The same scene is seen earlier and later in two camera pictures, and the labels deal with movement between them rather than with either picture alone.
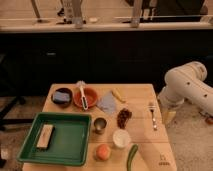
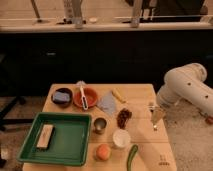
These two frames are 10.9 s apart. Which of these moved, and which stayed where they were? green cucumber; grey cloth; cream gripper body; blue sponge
Moved: cream gripper body
Stayed: grey cloth; green cucumber; blue sponge
